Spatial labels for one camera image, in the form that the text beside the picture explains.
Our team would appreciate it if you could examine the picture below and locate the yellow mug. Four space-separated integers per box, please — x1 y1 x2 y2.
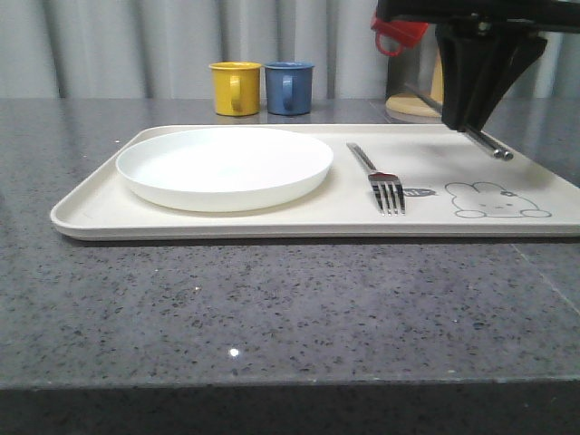
209 62 262 117

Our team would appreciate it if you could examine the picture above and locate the red mug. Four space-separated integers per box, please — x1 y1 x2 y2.
371 14 429 57

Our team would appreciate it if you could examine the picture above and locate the blue mug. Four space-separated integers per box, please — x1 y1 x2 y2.
264 62 314 116

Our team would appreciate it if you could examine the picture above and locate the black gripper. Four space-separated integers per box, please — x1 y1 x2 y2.
376 0 579 131

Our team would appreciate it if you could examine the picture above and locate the cream rabbit serving tray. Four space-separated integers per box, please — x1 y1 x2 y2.
50 124 579 240

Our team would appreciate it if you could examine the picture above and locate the silver metal fork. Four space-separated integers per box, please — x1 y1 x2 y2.
346 142 406 216

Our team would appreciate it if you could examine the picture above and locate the metal chopstick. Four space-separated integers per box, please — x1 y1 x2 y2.
404 83 514 161
464 128 514 161

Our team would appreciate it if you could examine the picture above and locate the wooden mug tree stand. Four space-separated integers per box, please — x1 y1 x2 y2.
385 56 444 122

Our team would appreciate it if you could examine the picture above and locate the white round plate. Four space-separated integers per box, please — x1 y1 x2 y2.
116 127 334 212

